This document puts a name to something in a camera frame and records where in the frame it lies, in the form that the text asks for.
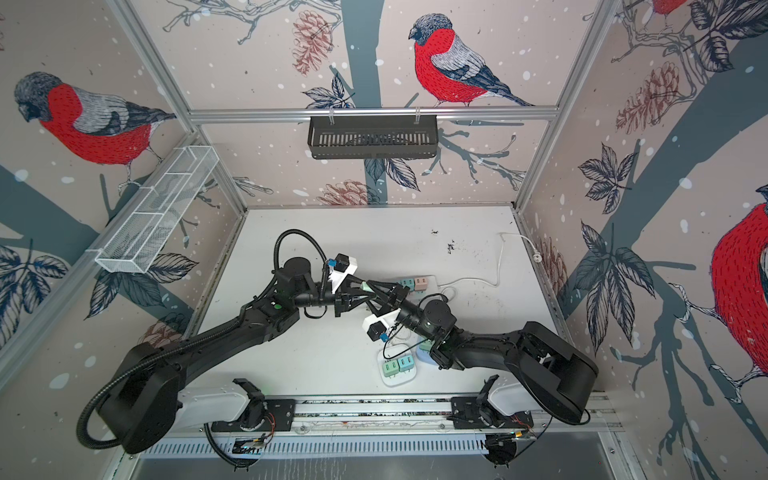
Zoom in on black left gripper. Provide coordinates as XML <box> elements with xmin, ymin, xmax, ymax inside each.
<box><xmin>293</xmin><ymin>275</ymin><xmax>375</xmax><ymax>318</ymax></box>

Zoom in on white multicolour power strip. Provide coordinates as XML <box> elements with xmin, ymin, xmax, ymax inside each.
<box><xmin>396</xmin><ymin>275</ymin><xmax>440</xmax><ymax>296</ymax></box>

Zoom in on teal plug adapter cluster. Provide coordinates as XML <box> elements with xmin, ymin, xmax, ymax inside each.
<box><xmin>397</xmin><ymin>355</ymin><xmax>415</xmax><ymax>372</ymax></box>

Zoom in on green plug adapter cluster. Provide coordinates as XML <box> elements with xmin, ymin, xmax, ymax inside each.
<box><xmin>382</xmin><ymin>360</ymin><xmax>400</xmax><ymax>378</ymax></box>

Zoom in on white square socket cube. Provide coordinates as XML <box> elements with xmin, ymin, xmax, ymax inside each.
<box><xmin>376</xmin><ymin>348</ymin><xmax>418</xmax><ymax>388</ymax></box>

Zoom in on pink plug adapter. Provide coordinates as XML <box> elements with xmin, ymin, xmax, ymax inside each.
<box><xmin>414</xmin><ymin>277</ymin><xmax>429</xmax><ymax>292</ymax></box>

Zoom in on blue square socket cube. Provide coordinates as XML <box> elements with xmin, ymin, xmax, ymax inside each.
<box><xmin>415</xmin><ymin>341</ymin><xmax>437</xmax><ymax>366</ymax></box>

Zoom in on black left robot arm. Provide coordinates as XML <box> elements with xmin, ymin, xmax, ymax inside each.
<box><xmin>78</xmin><ymin>257</ymin><xmax>408</xmax><ymax>454</ymax></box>

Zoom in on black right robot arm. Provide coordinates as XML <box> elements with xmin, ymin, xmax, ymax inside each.
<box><xmin>365</xmin><ymin>281</ymin><xmax>599</xmax><ymax>425</ymax></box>

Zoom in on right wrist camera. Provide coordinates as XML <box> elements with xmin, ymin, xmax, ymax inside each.
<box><xmin>362</xmin><ymin>311</ymin><xmax>399</xmax><ymax>342</ymax></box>

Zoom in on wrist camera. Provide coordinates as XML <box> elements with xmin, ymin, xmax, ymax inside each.
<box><xmin>328</xmin><ymin>253</ymin><xmax>358</xmax><ymax>294</ymax></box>
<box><xmin>362</xmin><ymin>311</ymin><xmax>399</xmax><ymax>342</ymax></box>

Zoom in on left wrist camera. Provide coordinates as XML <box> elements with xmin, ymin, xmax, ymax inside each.
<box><xmin>328</xmin><ymin>253</ymin><xmax>358</xmax><ymax>294</ymax></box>

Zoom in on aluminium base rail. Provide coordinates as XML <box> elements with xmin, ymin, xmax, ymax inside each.
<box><xmin>122</xmin><ymin>392</ymin><xmax>625</xmax><ymax>436</ymax></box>

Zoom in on black wire basket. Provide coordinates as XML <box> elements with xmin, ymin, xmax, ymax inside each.
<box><xmin>307</xmin><ymin>115</ymin><xmax>439</xmax><ymax>160</ymax></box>

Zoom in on white mesh wall shelf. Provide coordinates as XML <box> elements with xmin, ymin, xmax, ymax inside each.
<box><xmin>95</xmin><ymin>145</ymin><xmax>219</xmax><ymax>273</ymax></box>

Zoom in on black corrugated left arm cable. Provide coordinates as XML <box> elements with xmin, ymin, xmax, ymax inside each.
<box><xmin>76</xmin><ymin>229</ymin><xmax>330</xmax><ymax>451</ymax></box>

